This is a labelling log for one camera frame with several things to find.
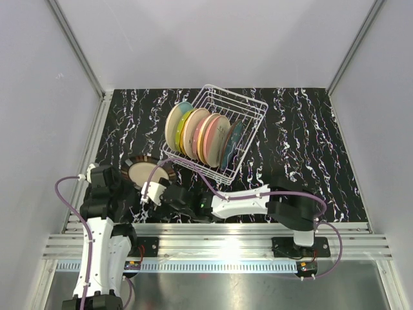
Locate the pink scalloped plate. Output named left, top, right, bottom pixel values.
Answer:
left=192, top=117, right=207, bottom=160

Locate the teal glazed floral plate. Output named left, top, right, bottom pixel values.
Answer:
left=219, top=119, right=243, bottom=171

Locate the white slotted cable duct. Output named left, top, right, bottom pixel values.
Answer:
left=56, top=260, right=299, bottom=273

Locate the green polka dot plate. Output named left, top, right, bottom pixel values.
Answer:
left=174, top=108, right=195, bottom=154

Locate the orange cream branch plate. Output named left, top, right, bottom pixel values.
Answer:
left=197, top=113, right=219, bottom=164

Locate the blue cream branch plate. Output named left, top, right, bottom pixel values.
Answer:
left=165, top=101, right=193, bottom=151

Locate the aluminium mounting rail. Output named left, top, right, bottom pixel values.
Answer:
left=41, top=222, right=393, bottom=259

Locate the white wire dish rack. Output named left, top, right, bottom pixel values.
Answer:
left=162, top=85, right=268, bottom=185

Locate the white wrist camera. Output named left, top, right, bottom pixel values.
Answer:
left=77, top=163, right=98, bottom=183
left=141, top=181, right=166, bottom=206

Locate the aluminium frame post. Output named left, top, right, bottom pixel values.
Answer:
left=46, top=0, right=106, bottom=101
left=327, top=0, right=387, bottom=96

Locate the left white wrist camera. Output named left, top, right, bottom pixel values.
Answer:
left=77, top=163, right=98, bottom=183

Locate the right aluminium frame post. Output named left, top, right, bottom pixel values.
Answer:
left=327, top=0, right=387, bottom=96

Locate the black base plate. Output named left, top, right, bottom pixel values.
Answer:
left=128, top=236, right=159, bottom=259
left=271, top=237, right=331, bottom=260

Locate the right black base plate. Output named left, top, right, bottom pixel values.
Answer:
left=271, top=237, right=331, bottom=260

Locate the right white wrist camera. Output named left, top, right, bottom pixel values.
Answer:
left=141, top=181, right=166, bottom=206

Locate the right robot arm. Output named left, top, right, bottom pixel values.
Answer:
left=141, top=178, right=327, bottom=260

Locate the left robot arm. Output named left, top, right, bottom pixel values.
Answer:
left=62, top=163, right=139, bottom=309

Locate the black marble pattern mat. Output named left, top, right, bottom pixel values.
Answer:
left=94, top=88, right=368, bottom=222

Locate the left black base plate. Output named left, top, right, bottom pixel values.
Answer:
left=128, top=236, right=159, bottom=259

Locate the pink cream branch plate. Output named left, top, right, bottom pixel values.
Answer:
left=203, top=115, right=230, bottom=168
left=181, top=108, right=210, bottom=160

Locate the left aluminium frame post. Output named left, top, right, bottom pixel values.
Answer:
left=46, top=0, right=106, bottom=101

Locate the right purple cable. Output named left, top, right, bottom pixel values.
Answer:
left=146, top=158, right=343, bottom=280

